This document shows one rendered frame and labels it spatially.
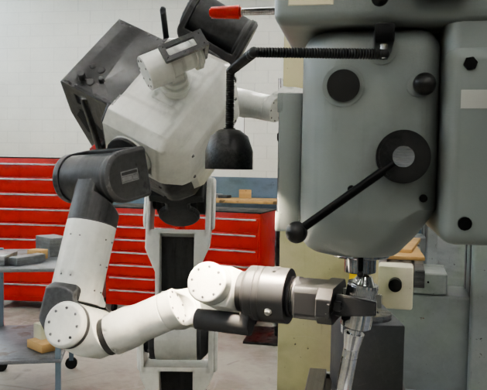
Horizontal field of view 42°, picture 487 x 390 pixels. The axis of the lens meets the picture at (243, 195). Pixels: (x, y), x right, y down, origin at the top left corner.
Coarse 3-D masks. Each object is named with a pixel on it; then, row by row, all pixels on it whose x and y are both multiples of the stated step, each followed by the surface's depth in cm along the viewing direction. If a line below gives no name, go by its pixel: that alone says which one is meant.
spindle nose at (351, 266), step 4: (348, 260) 95; (352, 260) 94; (356, 260) 94; (348, 264) 95; (352, 264) 94; (356, 264) 94; (364, 264) 94; (368, 264) 94; (372, 264) 94; (348, 268) 95; (352, 268) 94; (356, 268) 94; (364, 268) 94; (368, 268) 94; (372, 268) 94; (348, 272) 95; (352, 272) 94; (356, 272) 94; (364, 272) 94; (368, 272) 94; (372, 272) 94
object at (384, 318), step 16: (336, 320) 144; (384, 320) 132; (336, 336) 144; (368, 336) 130; (384, 336) 130; (400, 336) 130; (336, 352) 143; (368, 352) 130; (384, 352) 130; (400, 352) 130; (336, 368) 143; (368, 368) 131; (384, 368) 131; (400, 368) 131; (336, 384) 143; (352, 384) 131; (368, 384) 131; (384, 384) 131; (400, 384) 131
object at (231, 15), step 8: (216, 8) 107; (224, 8) 107; (232, 8) 107; (240, 8) 107; (248, 8) 107; (256, 8) 107; (264, 8) 106; (272, 8) 106; (216, 16) 108; (224, 16) 108; (232, 16) 107; (240, 16) 107
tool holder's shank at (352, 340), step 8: (344, 336) 97; (352, 336) 96; (360, 336) 96; (344, 344) 97; (352, 344) 96; (360, 344) 97; (344, 352) 97; (352, 352) 96; (344, 360) 97; (352, 360) 97; (344, 368) 97; (352, 368) 97; (344, 376) 97; (352, 376) 97; (344, 384) 97
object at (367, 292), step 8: (352, 288) 95; (360, 288) 94; (368, 288) 94; (376, 288) 95; (360, 296) 94; (368, 296) 94; (376, 296) 95; (352, 320) 95; (360, 320) 94; (368, 320) 95
